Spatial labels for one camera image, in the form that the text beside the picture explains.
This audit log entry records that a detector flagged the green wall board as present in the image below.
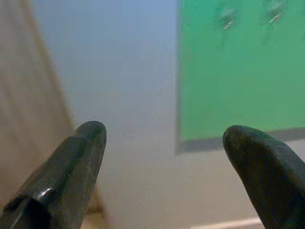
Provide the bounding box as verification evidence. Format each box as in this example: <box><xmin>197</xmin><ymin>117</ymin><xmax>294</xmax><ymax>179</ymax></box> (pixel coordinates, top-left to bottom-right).
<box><xmin>175</xmin><ymin>0</ymin><xmax>305</xmax><ymax>155</ymax></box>

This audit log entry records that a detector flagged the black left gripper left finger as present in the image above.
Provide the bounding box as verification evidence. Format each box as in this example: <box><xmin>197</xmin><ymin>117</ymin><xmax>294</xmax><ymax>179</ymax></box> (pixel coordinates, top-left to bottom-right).
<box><xmin>0</xmin><ymin>120</ymin><xmax>107</xmax><ymax>229</ymax></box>

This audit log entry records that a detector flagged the pale door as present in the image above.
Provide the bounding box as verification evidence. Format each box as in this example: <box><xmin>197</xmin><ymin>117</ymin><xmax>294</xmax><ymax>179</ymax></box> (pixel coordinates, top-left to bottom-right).
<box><xmin>0</xmin><ymin>0</ymin><xmax>108</xmax><ymax>215</ymax></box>

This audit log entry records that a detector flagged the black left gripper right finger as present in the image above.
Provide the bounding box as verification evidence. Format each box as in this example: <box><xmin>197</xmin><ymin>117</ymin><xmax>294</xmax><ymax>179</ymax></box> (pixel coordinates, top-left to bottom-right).
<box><xmin>222</xmin><ymin>125</ymin><xmax>305</xmax><ymax>229</ymax></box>

